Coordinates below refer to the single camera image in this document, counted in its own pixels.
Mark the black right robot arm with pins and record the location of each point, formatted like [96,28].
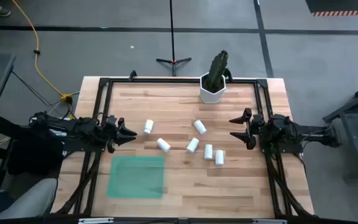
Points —
[291,130]

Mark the black mat with striped edge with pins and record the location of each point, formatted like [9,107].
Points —
[337,4]

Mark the person's leg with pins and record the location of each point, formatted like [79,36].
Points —
[26,199]

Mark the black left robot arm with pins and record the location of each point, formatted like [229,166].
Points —
[79,127]

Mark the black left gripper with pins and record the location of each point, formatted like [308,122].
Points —
[110,126]

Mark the white pill bottle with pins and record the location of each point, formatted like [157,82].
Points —
[200,127]
[148,126]
[193,145]
[163,145]
[219,157]
[208,152]

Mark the black aluminium rig frame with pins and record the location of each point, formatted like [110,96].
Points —
[166,80]

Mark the green cactus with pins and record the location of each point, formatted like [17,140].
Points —
[217,70]

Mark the dark metal cart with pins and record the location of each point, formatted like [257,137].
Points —
[353,102]

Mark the black chair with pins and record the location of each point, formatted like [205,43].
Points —
[26,158]

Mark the black tripod stand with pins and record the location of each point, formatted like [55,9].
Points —
[172,37]

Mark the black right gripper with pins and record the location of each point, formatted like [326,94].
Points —
[257,129]

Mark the translucent green plastic basket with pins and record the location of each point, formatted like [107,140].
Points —
[135,177]

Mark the silver metal bracket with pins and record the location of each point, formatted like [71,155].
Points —
[95,221]
[269,221]

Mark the white hexagonal plant pot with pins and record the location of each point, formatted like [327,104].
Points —
[211,97]

